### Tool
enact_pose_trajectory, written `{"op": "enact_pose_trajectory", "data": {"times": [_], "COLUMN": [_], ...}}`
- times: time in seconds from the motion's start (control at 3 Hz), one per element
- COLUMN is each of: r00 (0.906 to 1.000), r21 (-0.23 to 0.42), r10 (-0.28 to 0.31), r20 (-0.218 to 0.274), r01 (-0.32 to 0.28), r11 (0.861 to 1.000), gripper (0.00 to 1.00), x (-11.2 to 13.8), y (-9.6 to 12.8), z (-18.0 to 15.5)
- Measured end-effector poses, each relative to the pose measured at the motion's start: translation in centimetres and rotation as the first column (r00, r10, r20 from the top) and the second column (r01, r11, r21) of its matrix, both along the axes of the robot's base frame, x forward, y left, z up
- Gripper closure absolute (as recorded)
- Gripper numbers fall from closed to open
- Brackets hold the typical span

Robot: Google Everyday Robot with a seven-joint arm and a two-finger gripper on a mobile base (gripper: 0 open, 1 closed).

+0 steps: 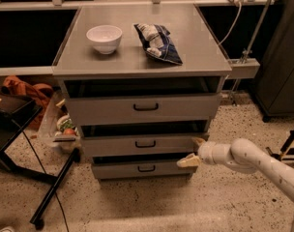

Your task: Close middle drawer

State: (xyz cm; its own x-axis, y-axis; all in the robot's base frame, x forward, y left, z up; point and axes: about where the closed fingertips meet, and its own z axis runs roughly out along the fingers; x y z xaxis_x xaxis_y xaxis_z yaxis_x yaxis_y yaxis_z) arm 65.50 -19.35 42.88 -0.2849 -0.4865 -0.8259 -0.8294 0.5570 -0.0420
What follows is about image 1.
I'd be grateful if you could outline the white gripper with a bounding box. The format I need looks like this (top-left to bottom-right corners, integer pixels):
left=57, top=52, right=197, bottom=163
left=177, top=137, right=232, bottom=168

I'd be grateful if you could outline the grey drawer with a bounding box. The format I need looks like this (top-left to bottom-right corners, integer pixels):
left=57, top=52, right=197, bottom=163
left=92, top=160, right=196, bottom=180
left=81, top=132, right=209, bottom=157
left=66, top=95, right=221, bottom=126

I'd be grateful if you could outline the grey top drawer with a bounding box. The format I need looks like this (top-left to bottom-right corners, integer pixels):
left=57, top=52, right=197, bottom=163
left=66, top=95, right=221, bottom=126

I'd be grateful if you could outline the grey bottom drawer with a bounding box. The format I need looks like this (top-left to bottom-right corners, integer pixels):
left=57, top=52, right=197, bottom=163
left=92, top=160, right=196, bottom=180

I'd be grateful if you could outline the grey drawer cabinet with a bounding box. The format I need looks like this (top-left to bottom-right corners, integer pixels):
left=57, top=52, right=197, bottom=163
left=53, top=4, right=231, bottom=167

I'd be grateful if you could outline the black wheeled stand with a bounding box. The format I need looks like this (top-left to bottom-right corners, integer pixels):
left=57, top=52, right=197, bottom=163
left=266, top=129, right=294, bottom=161

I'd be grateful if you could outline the dark grey cabinet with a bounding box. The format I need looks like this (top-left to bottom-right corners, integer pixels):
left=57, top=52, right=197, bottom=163
left=251, top=0, right=294, bottom=122

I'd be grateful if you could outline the metal support pole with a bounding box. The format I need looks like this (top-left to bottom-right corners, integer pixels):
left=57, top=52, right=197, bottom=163
left=228, top=0, right=272, bottom=106

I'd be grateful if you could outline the blue white chip bag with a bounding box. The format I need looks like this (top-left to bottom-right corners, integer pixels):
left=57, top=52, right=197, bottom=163
left=133, top=23, right=183, bottom=66

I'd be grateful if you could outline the clear plastic food bin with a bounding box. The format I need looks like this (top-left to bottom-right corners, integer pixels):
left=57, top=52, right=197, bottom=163
left=38, top=90, right=81, bottom=153

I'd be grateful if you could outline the white ceramic bowl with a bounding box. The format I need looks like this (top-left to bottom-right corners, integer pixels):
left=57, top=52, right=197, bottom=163
left=86, top=25, right=123, bottom=54

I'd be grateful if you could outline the orange brown cloth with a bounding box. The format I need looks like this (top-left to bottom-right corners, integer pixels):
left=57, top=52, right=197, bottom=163
left=3, top=75, right=54, bottom=130

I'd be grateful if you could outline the black side table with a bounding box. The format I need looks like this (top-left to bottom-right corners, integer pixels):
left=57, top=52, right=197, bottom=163
left=0, top=88, right=80, bottom=230

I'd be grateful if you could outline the grey side rail shelf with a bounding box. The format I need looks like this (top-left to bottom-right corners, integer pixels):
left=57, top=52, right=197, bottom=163
left=227, top=58, right=260, bottom=79

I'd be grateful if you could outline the white power cable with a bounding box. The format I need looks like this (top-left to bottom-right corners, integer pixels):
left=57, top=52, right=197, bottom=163
left=218, top=2, right=244, bottom=46

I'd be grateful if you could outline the black floor cable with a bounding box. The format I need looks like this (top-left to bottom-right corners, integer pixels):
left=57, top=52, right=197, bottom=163
left=11, top=119, right=71, bottom=232

